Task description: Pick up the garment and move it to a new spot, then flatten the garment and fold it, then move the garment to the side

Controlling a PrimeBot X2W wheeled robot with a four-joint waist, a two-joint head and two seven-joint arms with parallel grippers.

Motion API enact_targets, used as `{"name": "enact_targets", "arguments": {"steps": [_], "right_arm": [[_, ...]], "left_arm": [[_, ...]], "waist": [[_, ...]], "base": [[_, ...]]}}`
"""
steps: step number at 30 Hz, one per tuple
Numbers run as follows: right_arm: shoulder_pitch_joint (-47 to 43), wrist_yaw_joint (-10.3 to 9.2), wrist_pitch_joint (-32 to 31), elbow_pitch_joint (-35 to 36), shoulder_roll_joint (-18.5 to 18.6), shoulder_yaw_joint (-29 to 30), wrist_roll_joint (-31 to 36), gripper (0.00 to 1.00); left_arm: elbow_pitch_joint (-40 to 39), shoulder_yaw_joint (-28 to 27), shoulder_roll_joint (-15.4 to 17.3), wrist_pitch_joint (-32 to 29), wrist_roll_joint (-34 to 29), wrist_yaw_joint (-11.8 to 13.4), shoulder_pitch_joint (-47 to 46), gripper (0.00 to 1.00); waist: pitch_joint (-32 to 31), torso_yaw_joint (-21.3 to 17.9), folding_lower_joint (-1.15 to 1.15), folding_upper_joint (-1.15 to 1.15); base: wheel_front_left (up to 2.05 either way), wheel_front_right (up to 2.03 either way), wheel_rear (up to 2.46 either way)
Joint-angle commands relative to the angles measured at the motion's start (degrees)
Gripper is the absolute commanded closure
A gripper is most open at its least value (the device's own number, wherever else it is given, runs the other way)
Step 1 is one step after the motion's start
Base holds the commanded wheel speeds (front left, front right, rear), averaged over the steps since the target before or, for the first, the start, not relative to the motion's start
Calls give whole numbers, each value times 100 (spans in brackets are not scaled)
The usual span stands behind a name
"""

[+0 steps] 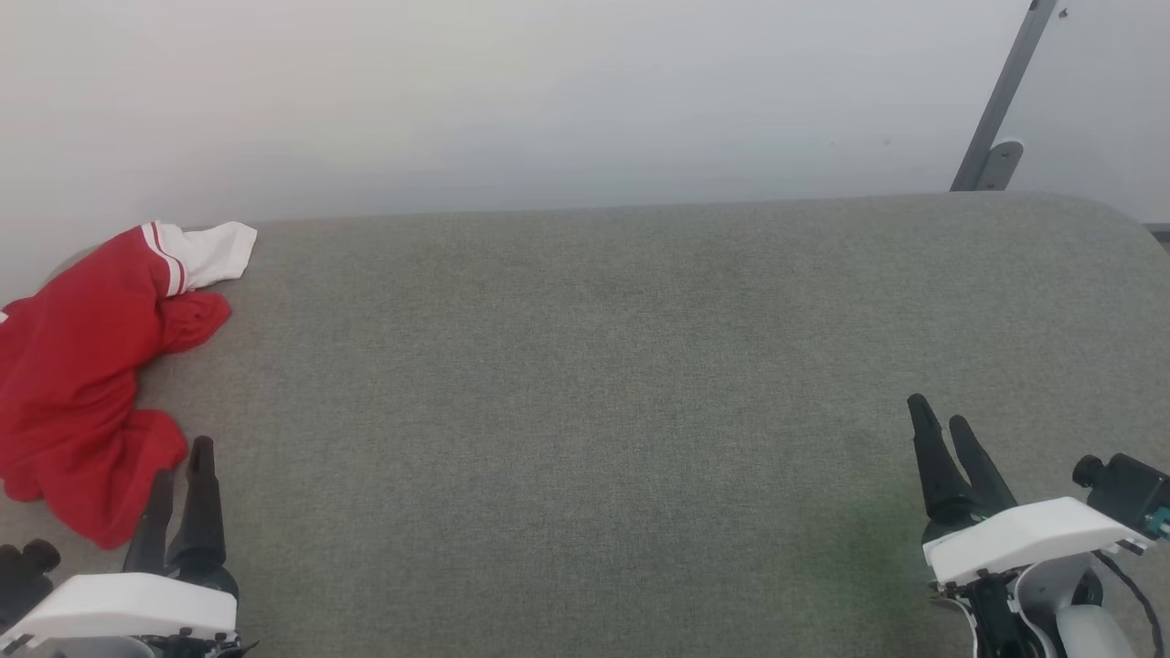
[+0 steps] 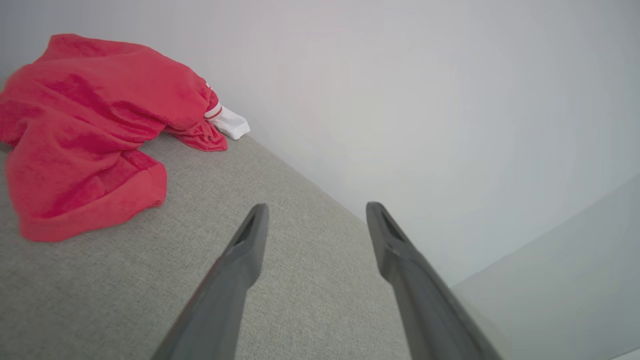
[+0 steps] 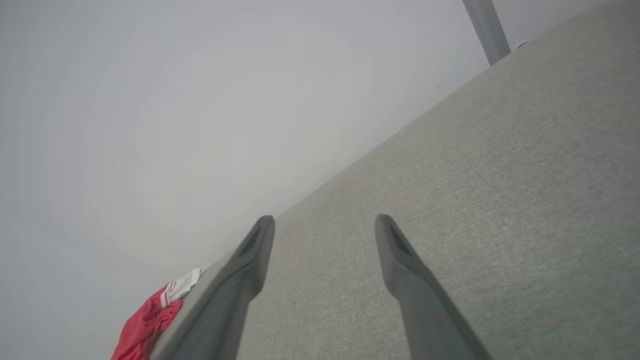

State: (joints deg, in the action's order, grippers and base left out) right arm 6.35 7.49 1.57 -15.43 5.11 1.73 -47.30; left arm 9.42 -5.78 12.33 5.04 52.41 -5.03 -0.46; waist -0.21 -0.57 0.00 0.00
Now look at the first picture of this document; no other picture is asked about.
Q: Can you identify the red and white shirt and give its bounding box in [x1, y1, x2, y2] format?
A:
[0, 220, 259, 551]

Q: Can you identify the grey metal bracket plate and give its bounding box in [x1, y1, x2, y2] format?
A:
[973, 139, 1026, 192]

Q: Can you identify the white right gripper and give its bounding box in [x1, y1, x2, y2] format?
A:
[907, 393, 1149, 606]

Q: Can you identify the grey metal pole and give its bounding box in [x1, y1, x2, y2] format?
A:
[950, 0, 1061, 192]

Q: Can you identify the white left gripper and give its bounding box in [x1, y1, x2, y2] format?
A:
[0, 436, 257, 658]

